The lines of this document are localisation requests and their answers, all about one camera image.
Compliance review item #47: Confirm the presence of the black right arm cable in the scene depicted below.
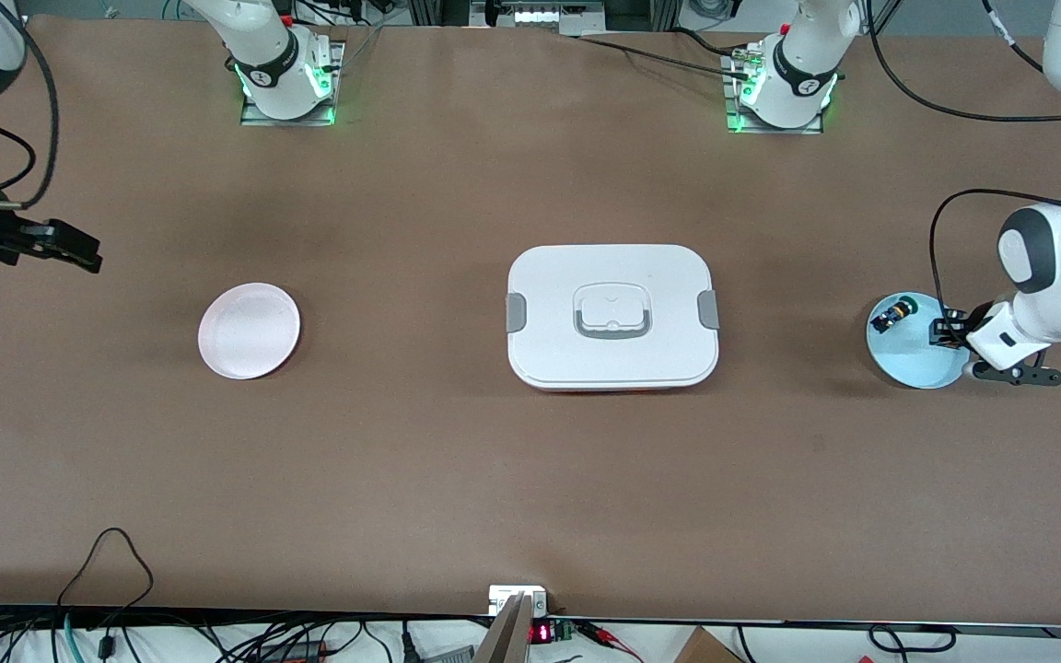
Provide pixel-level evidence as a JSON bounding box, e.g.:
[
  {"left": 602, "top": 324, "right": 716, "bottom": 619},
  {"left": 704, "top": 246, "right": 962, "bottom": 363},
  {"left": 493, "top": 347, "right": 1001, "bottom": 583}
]
[{"left": 0, "top": 23, "right": 61, "bottom": 212}]

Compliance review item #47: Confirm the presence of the aluminium profile post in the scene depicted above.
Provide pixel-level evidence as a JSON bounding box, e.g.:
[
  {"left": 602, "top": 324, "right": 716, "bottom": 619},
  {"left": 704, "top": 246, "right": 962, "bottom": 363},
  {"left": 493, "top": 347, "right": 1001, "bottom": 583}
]
[{"left": 473, "top": 594, "right": 533, "bottom": 663}]

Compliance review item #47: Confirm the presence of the thin black looped cable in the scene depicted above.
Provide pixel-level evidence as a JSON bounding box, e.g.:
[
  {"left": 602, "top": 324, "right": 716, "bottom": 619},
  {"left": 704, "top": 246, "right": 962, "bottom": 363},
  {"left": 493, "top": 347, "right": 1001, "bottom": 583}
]
[{"left": 56, "top": 528, "right": 156, "bottom": 636}]

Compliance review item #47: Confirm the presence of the pink round plate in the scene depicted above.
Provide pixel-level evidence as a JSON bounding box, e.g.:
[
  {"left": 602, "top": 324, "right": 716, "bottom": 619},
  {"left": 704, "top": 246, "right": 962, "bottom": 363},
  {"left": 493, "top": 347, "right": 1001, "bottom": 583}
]
[{"left": 198, "top": 283, "right": 302, "bottom": 381}]

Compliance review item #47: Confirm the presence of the white lit panel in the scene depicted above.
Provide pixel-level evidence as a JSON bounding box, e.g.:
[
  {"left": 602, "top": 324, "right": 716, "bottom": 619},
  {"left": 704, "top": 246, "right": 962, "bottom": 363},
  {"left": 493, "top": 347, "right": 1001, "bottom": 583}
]
[{"left": 512, "top": 5, "right": 605, "bottom": 29}]

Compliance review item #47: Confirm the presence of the black cable on table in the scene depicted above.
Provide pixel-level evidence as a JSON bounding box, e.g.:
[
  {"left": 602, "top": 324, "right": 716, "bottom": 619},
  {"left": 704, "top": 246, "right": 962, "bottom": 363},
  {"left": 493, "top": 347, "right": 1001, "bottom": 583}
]
[{"left": 575, "top": 30, "right": 754, "bottom": 82}]

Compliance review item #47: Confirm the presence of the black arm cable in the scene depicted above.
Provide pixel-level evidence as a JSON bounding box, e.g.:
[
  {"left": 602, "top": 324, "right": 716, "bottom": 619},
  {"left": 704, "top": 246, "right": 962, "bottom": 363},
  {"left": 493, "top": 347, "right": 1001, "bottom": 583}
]
[
  {"left": 0, "top": 23, "right": 61, "bottom": 212},
  {"left": 865, "top": 0, "right": 1061, "bottom": 323}
]

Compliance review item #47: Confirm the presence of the black coiled cable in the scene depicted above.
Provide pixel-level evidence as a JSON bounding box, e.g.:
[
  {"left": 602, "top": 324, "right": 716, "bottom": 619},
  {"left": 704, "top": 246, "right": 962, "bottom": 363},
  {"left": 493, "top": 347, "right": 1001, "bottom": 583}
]
[{"left": 867, "top": 624, "right": 957, "bottom": 655}]

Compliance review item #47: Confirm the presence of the light blue round plate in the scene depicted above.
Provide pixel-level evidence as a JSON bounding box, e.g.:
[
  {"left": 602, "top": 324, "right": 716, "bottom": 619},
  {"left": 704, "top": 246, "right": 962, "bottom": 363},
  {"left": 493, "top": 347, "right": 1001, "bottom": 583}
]
[{"left": 866, "top": 292, "right": 971, "bottom": 390}]

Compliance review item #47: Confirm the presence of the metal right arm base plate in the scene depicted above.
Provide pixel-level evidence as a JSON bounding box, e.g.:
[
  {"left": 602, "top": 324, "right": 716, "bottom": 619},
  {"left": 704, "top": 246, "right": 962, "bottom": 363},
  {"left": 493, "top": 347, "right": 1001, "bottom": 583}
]
[{"left": 239, "top": 39, "right": 347, "bottom": 127}]

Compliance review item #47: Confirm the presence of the small aluminium bracket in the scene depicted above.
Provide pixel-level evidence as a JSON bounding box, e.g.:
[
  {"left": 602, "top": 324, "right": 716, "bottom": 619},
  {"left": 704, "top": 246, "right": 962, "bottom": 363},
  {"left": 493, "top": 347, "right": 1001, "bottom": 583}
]
[{"left": 488, "top": 585, "right": 550, "bottom": 618}]

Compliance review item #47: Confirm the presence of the brown cardboard piece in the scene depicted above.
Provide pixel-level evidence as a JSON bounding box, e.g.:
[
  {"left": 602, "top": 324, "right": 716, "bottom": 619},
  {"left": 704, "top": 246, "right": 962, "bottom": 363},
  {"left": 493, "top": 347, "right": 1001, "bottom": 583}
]
[{"left": 673, "top": 626, "right": 745, "bottom": 663}]

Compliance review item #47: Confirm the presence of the white lidded box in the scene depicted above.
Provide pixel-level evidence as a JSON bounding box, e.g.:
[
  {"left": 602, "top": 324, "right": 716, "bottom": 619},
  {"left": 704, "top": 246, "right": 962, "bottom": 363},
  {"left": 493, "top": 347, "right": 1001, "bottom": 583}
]
[{"left": 506, "top": 244, "right": 720, "bottom": 394}]

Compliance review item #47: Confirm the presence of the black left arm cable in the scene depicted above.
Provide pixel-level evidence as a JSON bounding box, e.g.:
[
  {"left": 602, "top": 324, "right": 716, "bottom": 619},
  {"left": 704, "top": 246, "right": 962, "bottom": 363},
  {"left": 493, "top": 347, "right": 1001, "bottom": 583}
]
[{"left": 865, "top": 0, "right": 1061, "bottom": 323}]

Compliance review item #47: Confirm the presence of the black power adapter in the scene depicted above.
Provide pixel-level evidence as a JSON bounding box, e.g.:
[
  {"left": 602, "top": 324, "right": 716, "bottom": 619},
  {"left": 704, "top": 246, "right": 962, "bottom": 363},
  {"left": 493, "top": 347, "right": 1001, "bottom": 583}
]
[{"left": 259, "top": 640, "right": 329, "bottom": 663}]

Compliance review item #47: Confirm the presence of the small blue black part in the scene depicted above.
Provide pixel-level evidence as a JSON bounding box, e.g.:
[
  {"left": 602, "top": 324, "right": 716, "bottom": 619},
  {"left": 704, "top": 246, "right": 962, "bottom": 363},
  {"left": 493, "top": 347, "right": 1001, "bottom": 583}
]
[{"left": 869, "top": 295, "right": 916, "bottom": 334}]

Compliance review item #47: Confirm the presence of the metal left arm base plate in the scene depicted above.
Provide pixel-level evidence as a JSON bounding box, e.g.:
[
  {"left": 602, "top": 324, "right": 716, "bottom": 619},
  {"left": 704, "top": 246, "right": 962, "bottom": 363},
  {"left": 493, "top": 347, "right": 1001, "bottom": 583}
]
[{"left": 722, "top": 51, "right": 824, "bottom": 135}]

